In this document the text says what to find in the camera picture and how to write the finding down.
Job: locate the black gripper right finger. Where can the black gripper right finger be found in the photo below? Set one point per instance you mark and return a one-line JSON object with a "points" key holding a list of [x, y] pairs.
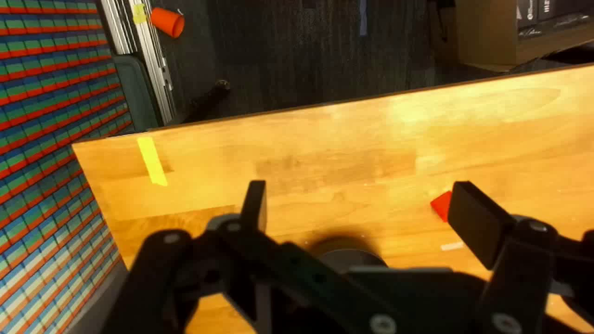
{"points": [[527, 261]]}

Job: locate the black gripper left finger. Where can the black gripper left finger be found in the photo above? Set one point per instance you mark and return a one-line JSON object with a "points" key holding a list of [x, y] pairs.
{"points": [[276, 289]]}

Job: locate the orange block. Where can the orange block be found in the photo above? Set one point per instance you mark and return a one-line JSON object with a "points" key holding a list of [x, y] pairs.
{"points": [[439, 205]]}

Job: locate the yellow tape strip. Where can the yellow tape strip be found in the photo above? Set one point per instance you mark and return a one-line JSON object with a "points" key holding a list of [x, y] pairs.
{"points": [[150, 161]]}

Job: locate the colourful striped panel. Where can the colourful striped panel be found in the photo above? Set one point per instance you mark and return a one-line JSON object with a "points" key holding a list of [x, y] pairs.
{"points": [[57, 87]]}

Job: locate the orange plastic cup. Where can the orange plastic cup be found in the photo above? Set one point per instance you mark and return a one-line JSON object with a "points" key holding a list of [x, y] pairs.
{"points": [[168, 23]]}

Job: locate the aluminium extrusion rail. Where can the aluminium extrusion rail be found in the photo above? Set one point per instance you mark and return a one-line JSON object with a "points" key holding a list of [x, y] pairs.
{"points": [[128, 23]]}

